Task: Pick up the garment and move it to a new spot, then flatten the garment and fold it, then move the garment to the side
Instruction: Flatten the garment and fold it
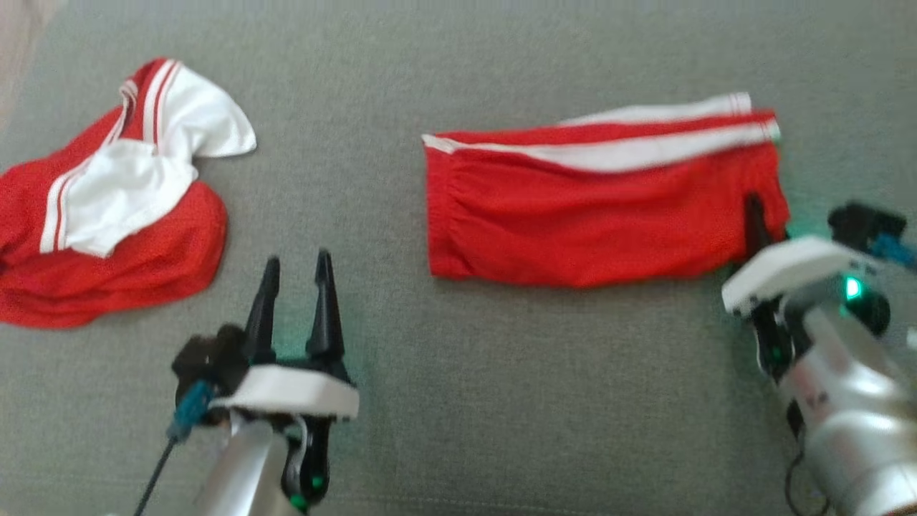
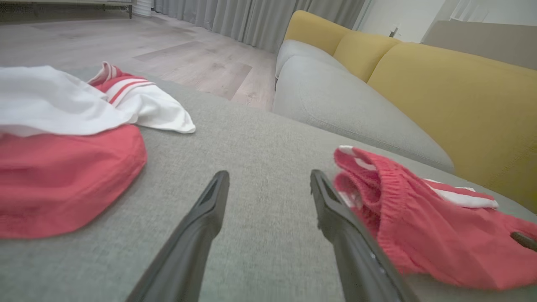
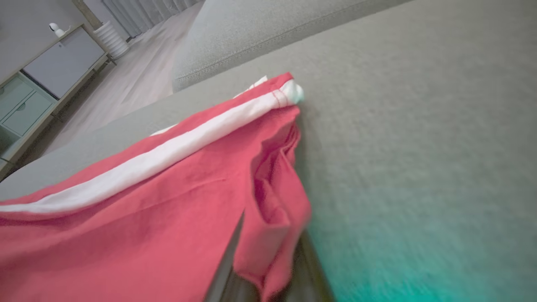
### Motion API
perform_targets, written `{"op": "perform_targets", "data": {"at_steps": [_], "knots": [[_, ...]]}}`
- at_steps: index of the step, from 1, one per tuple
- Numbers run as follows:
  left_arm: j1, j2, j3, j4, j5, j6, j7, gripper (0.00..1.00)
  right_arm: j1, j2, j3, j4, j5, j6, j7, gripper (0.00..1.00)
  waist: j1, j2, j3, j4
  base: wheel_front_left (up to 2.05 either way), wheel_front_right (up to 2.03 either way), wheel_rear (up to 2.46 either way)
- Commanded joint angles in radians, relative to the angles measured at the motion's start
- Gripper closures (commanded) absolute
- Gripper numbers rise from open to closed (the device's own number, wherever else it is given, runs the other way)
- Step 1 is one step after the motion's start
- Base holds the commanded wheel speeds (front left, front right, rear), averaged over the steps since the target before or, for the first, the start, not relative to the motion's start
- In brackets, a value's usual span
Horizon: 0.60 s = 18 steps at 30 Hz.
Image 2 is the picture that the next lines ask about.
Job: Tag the wall socket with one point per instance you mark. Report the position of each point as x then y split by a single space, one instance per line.
394 32

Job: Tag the large grey sofa ottoman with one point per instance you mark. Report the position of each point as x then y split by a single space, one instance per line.
260 151

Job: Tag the small yellow sofa back cushion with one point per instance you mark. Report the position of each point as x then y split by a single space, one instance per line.
314 29

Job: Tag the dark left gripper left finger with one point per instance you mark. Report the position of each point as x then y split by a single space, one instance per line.
188 243

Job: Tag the small grey sofa seat cushion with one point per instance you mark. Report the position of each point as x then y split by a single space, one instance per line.
298 52

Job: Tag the medium yellow sofa back cushion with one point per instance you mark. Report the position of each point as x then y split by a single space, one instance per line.
361 54

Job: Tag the wide grey sofa seat cushion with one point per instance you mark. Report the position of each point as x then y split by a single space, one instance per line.
348 109

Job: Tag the beige upholstered panel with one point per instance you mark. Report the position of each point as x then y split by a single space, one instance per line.
486 42

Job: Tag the red and white shirt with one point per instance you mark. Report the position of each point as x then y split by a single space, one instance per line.
63 176

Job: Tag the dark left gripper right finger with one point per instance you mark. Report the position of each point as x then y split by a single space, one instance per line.
352 251

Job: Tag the white ribbed bin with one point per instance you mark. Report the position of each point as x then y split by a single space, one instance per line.
142 7

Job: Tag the large yellow sofa back cushion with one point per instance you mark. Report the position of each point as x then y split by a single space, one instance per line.
465 113

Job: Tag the red shorts with white stripes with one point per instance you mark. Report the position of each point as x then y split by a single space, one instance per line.
436 235

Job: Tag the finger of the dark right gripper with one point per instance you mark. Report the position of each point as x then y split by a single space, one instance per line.
526 241

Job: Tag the grey pleated curtain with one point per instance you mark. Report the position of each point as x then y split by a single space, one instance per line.
260 19

